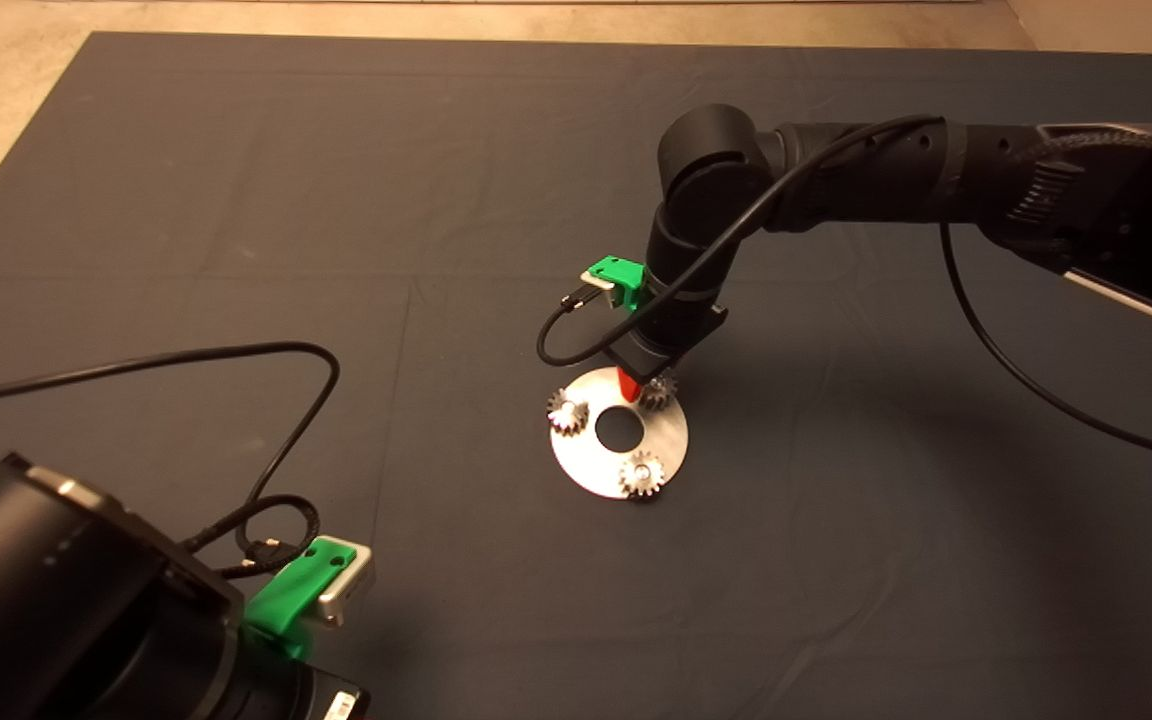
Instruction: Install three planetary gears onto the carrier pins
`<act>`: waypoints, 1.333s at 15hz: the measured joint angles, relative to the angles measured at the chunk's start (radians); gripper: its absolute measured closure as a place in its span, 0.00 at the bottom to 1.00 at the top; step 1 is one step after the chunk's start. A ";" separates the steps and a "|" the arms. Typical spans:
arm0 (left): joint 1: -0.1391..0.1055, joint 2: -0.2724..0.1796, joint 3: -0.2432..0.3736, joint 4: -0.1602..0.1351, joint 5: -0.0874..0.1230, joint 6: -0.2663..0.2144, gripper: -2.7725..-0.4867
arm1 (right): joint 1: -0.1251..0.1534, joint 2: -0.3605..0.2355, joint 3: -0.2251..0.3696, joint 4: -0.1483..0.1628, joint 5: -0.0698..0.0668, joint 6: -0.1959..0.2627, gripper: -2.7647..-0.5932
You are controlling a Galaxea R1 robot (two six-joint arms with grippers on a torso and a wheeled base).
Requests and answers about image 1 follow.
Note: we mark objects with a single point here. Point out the green left camera mount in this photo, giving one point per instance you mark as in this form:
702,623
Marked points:
286,598

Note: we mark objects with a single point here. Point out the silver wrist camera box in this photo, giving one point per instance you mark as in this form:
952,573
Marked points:
601,285
354,588

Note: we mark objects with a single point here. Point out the round metal carrier plate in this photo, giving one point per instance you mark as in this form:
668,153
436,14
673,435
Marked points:
586,465

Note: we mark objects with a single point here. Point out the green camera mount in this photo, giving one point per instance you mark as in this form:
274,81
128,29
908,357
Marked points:
621,272
286,598

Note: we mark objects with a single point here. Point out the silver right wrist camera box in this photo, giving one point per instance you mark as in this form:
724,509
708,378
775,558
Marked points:
601,285

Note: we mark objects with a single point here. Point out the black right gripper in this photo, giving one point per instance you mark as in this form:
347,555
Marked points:
671,340

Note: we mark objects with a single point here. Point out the dark grey table cloth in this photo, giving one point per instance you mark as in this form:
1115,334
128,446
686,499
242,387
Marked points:
336,150

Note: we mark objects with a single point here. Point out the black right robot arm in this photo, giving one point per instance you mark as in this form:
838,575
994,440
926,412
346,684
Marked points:
886,175

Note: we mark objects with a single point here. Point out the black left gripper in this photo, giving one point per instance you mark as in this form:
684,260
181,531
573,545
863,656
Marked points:
286,700

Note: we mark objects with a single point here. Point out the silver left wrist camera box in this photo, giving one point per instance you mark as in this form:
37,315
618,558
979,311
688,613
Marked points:
354,588

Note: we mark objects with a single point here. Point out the green right camera mount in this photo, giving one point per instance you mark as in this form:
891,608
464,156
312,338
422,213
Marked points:
621,272

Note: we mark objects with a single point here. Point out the small steel planetary gear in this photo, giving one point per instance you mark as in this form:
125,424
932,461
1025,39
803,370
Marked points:
568,412
658,392
642,476

